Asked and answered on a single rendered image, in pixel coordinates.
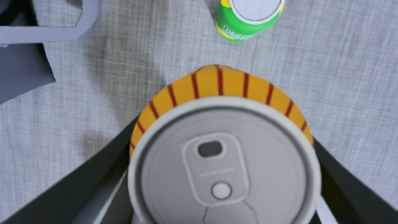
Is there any black tote bag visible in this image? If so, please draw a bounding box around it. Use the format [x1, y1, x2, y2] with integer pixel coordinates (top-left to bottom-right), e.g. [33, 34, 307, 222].
[0, 0, 101, 104]

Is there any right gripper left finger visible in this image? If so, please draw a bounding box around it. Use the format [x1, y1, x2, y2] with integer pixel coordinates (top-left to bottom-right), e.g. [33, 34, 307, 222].
[0, 112, 142, 224]

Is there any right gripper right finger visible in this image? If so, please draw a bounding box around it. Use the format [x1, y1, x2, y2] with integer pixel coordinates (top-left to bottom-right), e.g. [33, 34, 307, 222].
[312, 135, 398, 224]

